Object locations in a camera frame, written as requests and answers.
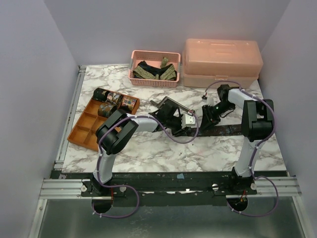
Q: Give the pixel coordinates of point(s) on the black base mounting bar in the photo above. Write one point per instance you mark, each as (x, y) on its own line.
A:
(161, 189)

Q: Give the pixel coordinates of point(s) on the pink plastic storage box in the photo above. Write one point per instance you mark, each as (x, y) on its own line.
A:
(209, 60)

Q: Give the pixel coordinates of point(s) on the dark green rolled tie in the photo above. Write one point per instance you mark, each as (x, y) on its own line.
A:
(100, 94)

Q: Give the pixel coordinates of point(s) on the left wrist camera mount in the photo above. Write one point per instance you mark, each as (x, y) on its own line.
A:
(188, 121)

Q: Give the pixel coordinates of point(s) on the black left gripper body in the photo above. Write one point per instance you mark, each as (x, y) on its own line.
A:
(175, 125)

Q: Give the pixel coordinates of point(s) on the pink plastic basket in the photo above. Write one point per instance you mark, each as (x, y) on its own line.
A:
(151, 68)

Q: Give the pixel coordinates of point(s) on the dark metal crank handle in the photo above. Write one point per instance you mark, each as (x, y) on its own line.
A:
(168, 101)

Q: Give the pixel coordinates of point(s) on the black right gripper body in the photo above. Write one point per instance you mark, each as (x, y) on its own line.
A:
(206, 117)

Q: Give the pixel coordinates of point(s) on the black tie in basket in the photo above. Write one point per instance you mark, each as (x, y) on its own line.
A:
(148, 67)

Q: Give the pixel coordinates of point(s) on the grey floral rolled tie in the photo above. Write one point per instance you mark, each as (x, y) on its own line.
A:
(114, 98)

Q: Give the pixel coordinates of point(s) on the orange wooden divided tray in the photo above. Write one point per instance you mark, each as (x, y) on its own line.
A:
(84, 132)

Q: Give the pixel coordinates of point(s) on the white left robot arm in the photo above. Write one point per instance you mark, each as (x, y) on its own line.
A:
(115, 133)

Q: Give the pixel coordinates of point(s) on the colourful patterned rolled tie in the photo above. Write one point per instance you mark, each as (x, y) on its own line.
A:
(129, 102)

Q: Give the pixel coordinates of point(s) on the dark brown blue floral tie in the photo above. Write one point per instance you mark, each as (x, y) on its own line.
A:
(221, 130)

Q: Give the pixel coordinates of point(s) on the gold floral rolled tie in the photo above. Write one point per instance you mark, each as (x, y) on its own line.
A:
(106, 109)

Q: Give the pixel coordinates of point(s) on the olive green patterned tie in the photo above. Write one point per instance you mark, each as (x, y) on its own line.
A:
(153, 73)

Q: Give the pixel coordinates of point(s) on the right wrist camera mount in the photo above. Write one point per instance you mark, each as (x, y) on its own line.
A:
(208, 100)

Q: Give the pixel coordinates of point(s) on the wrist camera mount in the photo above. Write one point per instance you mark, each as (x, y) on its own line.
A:
(208, 100)
(188, 121)

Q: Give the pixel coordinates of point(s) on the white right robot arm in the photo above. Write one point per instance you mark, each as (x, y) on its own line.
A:
(257, 126)

